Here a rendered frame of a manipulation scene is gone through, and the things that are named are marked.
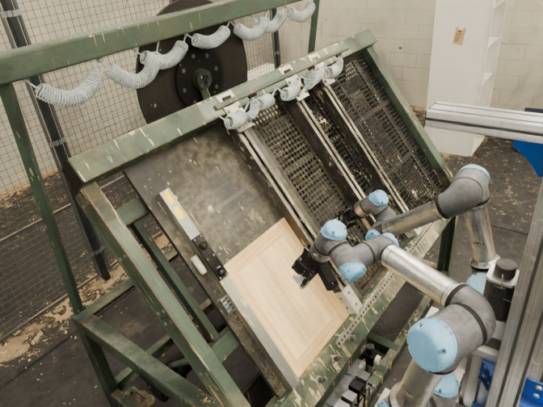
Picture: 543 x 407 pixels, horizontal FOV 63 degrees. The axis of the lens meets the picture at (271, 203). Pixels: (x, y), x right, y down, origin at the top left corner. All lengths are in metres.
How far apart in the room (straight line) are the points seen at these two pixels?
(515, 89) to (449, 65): 1.61
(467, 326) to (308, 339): 1.01
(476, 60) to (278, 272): 3.99
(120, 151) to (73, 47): 0.50
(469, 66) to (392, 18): 2.06
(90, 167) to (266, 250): 0.81
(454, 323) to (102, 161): 1.24
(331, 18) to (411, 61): 1.45
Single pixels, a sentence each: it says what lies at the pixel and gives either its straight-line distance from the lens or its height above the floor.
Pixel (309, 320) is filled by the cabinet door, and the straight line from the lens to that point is 2.06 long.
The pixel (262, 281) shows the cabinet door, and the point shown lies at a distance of 1.94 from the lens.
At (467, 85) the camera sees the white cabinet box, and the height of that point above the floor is 0.86.
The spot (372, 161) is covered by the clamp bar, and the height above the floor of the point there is 1.33.
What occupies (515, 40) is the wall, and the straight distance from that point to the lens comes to 6.81.
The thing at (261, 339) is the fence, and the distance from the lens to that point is 1.87.
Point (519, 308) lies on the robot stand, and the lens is 1.45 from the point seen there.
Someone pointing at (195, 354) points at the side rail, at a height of 1.21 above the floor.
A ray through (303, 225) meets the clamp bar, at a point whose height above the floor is 1.30.
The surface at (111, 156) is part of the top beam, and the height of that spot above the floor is 1.85.
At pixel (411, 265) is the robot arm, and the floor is 1.63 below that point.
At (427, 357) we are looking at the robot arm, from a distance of 1.16.
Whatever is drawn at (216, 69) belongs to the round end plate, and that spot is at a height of 1.87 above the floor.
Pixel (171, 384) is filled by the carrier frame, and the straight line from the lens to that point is 2.21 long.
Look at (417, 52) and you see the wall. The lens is 7.18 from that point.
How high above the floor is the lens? 2.48
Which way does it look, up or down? 31 degrees down
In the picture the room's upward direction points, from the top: 6 degrees counter-clockwise
